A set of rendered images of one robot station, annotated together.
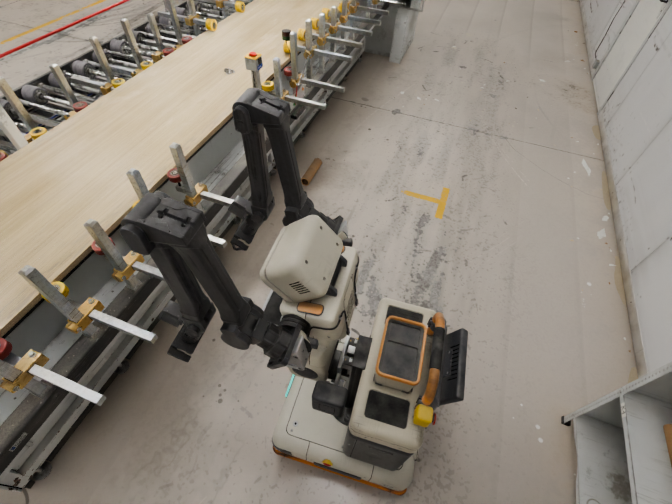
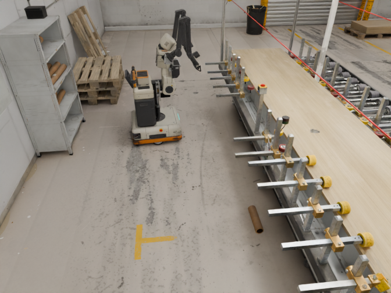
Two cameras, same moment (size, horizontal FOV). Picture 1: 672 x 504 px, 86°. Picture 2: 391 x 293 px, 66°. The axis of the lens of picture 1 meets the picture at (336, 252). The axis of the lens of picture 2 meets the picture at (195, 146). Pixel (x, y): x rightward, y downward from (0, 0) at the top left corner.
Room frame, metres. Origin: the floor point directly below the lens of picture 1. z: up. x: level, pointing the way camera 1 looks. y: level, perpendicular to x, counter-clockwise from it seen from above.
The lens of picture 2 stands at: (4.21, -1.11, 2.38)
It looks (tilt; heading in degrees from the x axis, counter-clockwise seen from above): 35 degrees down; 156
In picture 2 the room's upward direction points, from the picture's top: straight up
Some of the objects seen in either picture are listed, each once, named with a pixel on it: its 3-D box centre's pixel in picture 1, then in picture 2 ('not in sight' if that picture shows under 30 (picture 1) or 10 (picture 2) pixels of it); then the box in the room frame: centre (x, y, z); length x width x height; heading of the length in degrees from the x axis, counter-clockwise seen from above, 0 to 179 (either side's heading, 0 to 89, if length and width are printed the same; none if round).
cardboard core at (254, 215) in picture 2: (311, 171); (255, 218); (2.55, 0.26, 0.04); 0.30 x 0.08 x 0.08; 162
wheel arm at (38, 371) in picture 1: (50, 376); (219, 63); (0.40, 0.95, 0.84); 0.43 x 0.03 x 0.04; 72
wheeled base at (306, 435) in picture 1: (353, 403); (155, 124); (0.57, -0.14, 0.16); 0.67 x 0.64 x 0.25; 77
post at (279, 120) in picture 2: (294, 70); (275, 142); (2.53, 0.36, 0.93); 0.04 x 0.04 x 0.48; 72
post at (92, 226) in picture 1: (117, 261); (233, 71); (0.86, 0.90, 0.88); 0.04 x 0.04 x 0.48; 72
